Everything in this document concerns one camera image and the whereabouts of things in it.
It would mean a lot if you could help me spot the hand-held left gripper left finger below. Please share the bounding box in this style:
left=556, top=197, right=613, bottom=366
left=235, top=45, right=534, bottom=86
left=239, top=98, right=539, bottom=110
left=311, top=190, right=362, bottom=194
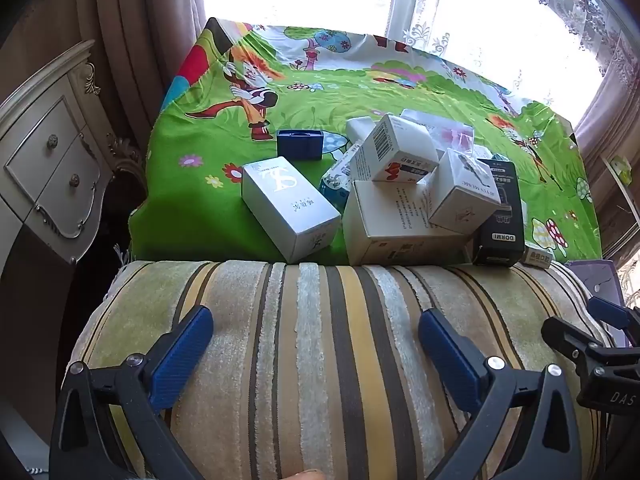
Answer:
left=48, top=305, right=216, bottom=480

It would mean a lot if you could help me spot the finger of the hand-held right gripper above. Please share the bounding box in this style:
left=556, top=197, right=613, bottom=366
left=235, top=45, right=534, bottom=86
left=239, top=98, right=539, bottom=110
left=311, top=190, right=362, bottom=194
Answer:
left=541, top=315, right=616, bottom=377
left=586, top=296, right=640, bottom=348

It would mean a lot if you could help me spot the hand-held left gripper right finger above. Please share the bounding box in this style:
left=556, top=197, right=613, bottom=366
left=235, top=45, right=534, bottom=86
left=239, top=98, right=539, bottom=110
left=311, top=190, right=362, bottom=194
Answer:
left=417, top=308, right=583, bottom=480

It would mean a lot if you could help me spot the white box with barcode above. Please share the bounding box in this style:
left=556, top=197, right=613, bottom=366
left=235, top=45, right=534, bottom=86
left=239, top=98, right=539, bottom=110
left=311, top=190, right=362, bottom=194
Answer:
left=348, top=114, right=441, bottom=184

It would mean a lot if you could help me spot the white pink box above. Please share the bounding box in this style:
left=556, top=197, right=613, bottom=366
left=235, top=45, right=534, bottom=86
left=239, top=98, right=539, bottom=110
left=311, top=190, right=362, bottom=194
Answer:
left=400, top=108, right=476, bottom=156

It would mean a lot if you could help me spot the white plastic holder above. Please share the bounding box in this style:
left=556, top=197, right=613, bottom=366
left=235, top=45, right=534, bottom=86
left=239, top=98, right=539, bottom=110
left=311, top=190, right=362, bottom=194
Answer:
left=346, top=116, right=386, bottom=143

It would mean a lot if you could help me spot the dark blue box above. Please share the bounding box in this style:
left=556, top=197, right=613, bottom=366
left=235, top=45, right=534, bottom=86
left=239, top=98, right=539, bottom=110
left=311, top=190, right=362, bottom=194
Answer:
left=276, top=129, right=325, bottom=162

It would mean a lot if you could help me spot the small beige box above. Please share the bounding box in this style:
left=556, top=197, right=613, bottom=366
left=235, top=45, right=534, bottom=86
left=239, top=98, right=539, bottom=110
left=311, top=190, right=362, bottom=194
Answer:
left=520, top=242, right=553, bottom=268

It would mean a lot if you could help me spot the striped sofa cushion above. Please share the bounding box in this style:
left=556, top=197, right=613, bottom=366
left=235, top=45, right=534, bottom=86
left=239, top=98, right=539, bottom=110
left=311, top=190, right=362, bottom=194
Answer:
left=65, top=259, right=631, bottom=480

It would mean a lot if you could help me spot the black box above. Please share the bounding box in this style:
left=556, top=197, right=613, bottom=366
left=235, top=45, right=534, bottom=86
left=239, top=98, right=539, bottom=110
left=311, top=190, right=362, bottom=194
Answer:
left=470, top=157, right=526, bottom=267

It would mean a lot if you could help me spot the green white card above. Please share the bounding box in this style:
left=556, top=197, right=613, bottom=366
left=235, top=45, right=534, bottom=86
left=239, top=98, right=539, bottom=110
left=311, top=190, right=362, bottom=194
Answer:
left=602, top=154, right=633, bottom=183

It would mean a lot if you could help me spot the large white cardboard box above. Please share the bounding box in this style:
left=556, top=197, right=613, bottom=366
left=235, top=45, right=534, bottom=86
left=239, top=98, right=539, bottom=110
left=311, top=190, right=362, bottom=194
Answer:
left=342, top=178, right=481, bottom=267

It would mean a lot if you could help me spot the white cube box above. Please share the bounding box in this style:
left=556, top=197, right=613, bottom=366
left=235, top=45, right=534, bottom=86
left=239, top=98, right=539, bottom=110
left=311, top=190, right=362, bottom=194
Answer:
left=426, top=147, right=502, bottom=236

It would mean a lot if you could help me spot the silver box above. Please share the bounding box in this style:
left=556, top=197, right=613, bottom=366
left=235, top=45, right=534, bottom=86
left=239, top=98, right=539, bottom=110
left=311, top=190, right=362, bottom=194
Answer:
left=241, top=156, right=343, bottom=264

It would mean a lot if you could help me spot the white teal printed box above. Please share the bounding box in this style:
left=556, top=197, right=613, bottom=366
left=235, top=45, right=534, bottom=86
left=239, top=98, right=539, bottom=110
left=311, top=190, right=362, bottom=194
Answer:
left=318, top=141, right=363, bottom=213

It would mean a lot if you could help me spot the patterned mauve curtain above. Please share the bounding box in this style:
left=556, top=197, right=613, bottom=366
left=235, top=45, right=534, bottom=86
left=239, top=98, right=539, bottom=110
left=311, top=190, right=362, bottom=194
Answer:
left=550, top=0, right=640, bottom=161

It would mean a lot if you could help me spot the cream carved dresser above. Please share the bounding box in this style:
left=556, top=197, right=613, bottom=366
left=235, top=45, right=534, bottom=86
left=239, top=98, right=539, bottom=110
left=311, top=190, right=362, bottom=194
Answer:
left=0, top=40, right=146, bottom=281

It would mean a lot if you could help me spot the green cartoon printed tablecloth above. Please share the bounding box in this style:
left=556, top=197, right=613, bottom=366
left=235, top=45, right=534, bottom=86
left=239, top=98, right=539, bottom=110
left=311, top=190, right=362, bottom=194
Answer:
left=127, top=16, right=603, bottom=267

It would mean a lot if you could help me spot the white lace curtain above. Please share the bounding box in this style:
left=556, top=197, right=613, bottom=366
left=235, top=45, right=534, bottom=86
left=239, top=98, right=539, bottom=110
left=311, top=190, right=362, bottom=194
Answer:
left=387, top=0, right=626, bottom=106

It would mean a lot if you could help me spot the mauve drape curtain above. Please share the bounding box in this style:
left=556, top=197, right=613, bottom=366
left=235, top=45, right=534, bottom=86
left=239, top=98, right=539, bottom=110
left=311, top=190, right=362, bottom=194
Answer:
left=0, top=0, right=211, bottom=151

